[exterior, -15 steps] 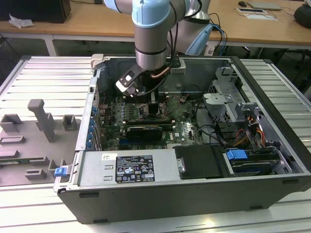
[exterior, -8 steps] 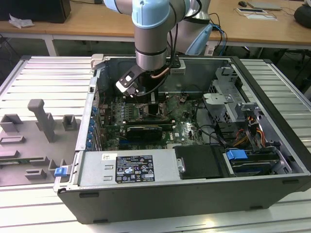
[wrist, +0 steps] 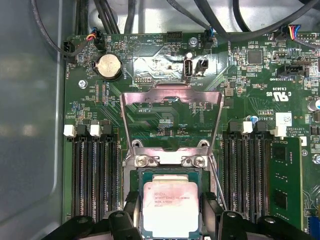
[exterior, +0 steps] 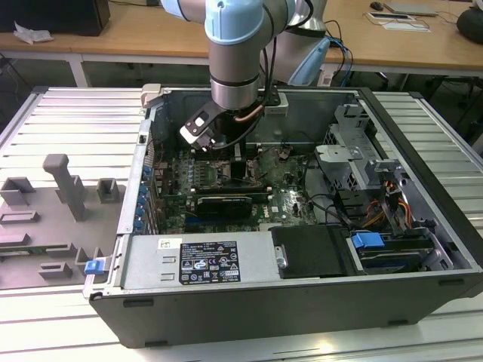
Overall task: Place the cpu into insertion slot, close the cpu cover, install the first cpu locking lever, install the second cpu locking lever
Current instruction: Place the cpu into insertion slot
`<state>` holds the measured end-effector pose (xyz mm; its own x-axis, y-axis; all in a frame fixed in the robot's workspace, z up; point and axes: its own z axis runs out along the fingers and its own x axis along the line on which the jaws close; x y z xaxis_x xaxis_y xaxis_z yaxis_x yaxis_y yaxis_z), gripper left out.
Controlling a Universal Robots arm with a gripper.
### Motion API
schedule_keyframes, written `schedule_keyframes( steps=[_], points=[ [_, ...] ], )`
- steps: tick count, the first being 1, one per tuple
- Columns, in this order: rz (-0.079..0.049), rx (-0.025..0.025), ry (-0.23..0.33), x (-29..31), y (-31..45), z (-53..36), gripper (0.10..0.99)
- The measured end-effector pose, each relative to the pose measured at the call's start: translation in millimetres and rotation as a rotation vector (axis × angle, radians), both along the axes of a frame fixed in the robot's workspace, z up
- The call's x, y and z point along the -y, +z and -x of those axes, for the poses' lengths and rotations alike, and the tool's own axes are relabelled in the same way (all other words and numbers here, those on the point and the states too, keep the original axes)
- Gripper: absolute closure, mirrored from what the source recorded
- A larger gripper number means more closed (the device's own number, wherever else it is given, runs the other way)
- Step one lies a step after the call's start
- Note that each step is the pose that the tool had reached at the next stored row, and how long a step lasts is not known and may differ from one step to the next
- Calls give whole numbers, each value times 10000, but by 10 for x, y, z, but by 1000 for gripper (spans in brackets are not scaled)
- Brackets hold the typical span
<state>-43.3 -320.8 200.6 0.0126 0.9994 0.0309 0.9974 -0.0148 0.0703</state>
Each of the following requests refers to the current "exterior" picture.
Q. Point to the grey parts rack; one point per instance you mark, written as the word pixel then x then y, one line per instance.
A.
pixel 45 226

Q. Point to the plain white paper sheet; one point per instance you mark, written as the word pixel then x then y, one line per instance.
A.
pixel 407 26

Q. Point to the black round bag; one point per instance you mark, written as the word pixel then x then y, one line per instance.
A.
pixel 469 22

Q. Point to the white desk label tag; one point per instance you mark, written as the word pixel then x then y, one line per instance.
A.
pixel 327 78

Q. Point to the blue card retainer clips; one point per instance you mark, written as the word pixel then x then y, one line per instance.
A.
pixel 142 196

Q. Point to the wooden desk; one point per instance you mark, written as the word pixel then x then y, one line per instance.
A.
pixel 132 41

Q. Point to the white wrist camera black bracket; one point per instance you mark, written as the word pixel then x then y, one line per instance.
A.
pixel 196 128

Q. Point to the pale grey case latch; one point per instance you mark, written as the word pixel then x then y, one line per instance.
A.
pixel 151 94

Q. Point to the black CPU socket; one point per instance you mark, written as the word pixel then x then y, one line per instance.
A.
pixel 205 177

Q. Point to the grey metal drive cage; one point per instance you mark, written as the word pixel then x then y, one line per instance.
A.
pixel 347 158

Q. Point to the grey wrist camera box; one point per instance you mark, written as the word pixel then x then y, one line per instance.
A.
pixel 279 105

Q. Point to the black graphics card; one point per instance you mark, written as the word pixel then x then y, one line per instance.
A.
pixel 222 207

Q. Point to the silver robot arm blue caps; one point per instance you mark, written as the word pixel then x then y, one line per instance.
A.
pixel 234 56

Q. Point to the black RAM slot row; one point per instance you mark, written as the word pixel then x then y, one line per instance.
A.
pixel 226 189
pixel 253 151

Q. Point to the green motherboard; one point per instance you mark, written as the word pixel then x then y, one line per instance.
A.
pixel 287 203

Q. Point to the black plastic air shroud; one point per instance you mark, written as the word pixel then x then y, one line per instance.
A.
pixel 309 252

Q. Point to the green RAM stick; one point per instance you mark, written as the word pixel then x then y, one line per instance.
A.
pixel 22 249

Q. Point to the blue case latch tab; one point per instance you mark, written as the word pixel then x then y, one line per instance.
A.
pixel 94 267

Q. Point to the crumpled white paper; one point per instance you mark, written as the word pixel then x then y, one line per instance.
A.
pixel 32 34

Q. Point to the white paper dark strip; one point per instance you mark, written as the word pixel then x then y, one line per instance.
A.
pixel 388 17

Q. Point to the grey power supply unit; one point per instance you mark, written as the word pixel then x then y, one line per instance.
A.
pixel 143 264

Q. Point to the blue disk carrier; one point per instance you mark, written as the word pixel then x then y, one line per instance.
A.
pixel 366 240

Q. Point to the dark computer mouse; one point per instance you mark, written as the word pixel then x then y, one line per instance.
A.
pixel 376 5

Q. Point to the flat grey tablet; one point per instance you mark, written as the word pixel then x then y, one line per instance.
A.
pixel 411 7

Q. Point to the black open PC case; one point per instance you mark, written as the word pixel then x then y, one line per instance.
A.
pixel 264 313

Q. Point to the metal disk bay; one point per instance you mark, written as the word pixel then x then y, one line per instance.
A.
pixel 441 256

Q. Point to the black box on desk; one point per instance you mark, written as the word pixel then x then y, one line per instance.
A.
pixel 49 17

